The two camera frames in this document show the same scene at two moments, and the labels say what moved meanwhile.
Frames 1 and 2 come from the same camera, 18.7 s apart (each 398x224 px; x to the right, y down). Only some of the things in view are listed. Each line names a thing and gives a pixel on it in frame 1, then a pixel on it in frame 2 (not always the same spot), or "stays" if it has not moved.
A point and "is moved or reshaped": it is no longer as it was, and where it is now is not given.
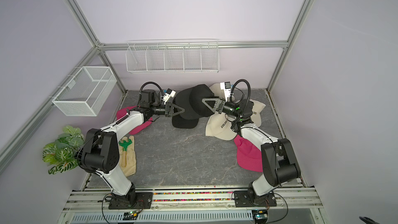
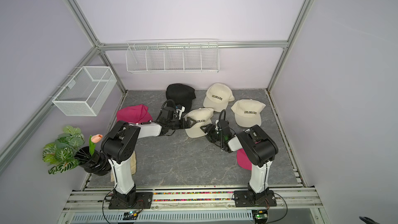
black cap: [197, 95] -> [181, 94]
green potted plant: [62, 154] stays
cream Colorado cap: [219, 125] is moved or reshaped
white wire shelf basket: [172, 56] stays
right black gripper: [216, 104] -> [209, 128]
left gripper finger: [174, 106] -> [188, 123]
